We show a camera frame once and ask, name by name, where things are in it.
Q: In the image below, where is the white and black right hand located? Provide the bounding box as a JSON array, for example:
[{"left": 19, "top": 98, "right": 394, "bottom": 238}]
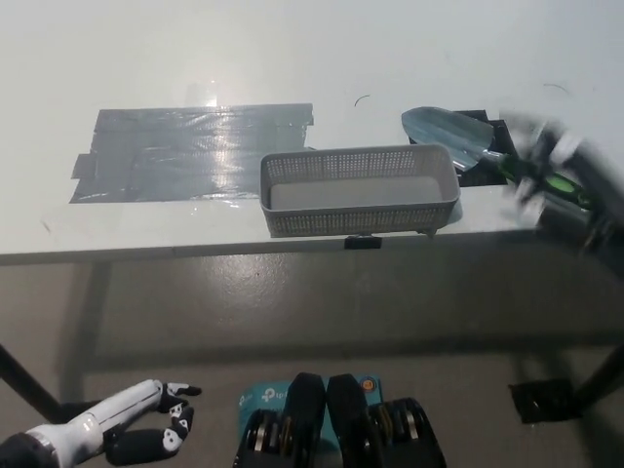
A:
[{"left": 504, "top": 114, "right": 601, "bottom": 231}]

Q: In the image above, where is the white and black left hand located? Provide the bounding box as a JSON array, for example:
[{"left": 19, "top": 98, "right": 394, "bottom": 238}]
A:
[{"left": 23, "top": 378, "right": 203, "bottom": 468}]

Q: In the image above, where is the garden trowel green black handle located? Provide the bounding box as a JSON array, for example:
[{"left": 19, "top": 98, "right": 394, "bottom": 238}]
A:
[{"left": 401, "top": 105, "right": 596, "bottom": 211}]

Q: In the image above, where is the black tape patch on table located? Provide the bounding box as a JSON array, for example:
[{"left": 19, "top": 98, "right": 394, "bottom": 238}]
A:
[{"left": 408, "top": 109, "right": 519, "bottom": 187}]

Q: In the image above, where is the black slanted table leg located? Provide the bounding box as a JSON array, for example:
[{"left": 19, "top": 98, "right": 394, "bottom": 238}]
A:
[
  {"left": 0, "top": 340, "right": 67, "bottom": 425},
  {"left": 573, "top": 335, "right": 624, "bottom": 409}
]

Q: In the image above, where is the teal tp-link box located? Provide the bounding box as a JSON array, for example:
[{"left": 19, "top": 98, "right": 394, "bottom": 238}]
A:
[{"left": 237, "top": 372, "right": 386, "bottom": 457}]

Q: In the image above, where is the small black tape strip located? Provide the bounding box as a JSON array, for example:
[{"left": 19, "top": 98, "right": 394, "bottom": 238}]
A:
[{"left": 344, "top": 235, "right": 382, "bottom": 252}]

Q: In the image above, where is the grey perforated plastic basket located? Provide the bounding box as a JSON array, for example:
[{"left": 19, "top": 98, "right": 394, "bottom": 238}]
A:
[{"left": 258, "top": 144, "right": 462, "bottom": 239}]

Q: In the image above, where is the black table foot plate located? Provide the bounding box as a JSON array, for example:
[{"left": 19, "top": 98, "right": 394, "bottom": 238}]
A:
[{"left": 508, "top": 378, "right": 585, "bottom": 425}]

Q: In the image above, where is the grey duct tape patch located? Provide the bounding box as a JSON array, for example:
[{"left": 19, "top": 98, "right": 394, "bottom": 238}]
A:
[{"left": 67, "top": 101, "right": 317, "bottom": 205}]

